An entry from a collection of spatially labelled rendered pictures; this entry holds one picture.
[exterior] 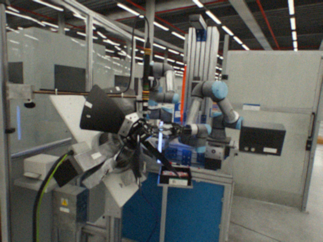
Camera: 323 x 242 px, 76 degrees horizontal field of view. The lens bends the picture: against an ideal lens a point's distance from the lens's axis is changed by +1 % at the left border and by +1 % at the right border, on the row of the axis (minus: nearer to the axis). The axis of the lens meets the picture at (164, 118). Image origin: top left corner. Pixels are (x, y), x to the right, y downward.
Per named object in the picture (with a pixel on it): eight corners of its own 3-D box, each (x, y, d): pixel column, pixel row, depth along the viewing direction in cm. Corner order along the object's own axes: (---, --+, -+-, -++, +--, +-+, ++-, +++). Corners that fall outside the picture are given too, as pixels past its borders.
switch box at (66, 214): (65, 217, 127) (65, 183, 124) (86, 223, 122) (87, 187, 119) (53, 226, 118) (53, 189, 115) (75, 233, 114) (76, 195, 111)
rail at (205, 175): (118, 165, 172) (118, 156, 171) (120, 164, 176) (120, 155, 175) (231, 186, 147) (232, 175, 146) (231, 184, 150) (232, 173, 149)
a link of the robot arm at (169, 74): (175, 73, 187) (177, 108, 152) (163, 72, 186) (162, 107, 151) (176, 61, 179) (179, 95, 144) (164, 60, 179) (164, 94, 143)
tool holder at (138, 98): (136, 113, 118) (137, 96, 117) (134, 112, 125) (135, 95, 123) (151, 114, 121) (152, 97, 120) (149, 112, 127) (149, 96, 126)
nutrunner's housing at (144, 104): (142, 117, 121) (145, 35, 115) (140, 116, 125) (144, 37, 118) (148, 117, 122) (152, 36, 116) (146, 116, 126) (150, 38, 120)
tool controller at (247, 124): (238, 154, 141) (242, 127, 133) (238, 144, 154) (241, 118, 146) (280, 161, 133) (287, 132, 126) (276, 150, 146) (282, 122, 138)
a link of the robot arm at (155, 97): (163, 106, 147) (164, 90, 145) (147, 105, 146) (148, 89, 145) (162, 105, 154) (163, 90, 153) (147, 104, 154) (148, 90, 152)
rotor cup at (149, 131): (130, 152, 110) (149, 139, 106) (116, 130, 111) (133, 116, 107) (141, 146, 124) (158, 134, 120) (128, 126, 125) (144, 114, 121)
